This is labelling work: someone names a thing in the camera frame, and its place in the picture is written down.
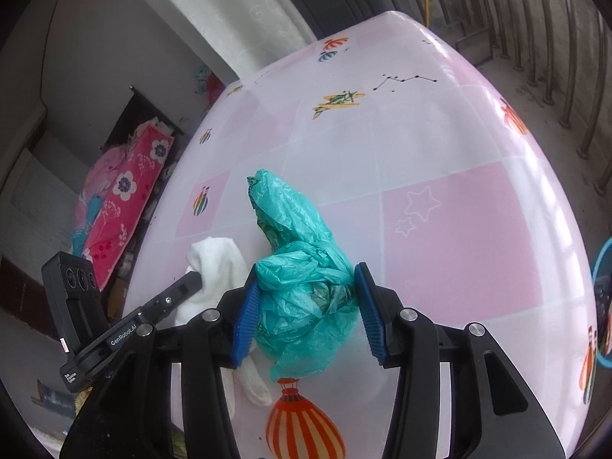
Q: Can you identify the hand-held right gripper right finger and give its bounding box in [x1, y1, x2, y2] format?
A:
[354, 262, 567, 459]

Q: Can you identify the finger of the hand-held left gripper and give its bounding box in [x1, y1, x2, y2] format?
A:
[138, 272, 202, 328]

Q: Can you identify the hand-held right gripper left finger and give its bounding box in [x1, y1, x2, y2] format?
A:
[60, 263, 263, 459]

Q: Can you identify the white cloth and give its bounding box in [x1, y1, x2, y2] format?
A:
[172, 236, 273, 407]

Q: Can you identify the teal plastic bag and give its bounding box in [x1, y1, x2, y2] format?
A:
[246, 168, 361, 381]

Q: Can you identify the blue plastic waste basket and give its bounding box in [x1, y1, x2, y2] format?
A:
[592, 236, 612, 358]

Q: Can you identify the pink floral blanket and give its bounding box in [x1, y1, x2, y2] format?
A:
[72, 122, 175, 273]

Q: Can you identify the colourful cloth pile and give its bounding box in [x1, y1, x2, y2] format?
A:
[194, 67, 225, 106]

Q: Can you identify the metal balcony railing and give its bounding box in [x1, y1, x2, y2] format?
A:
[430, 0, 612, 197]

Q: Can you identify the metal dustpan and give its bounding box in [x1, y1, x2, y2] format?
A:
[454, 29, 494, 64]

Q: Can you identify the dark wooden bed frame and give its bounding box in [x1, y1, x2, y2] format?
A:
[100, 85, 185, 154]

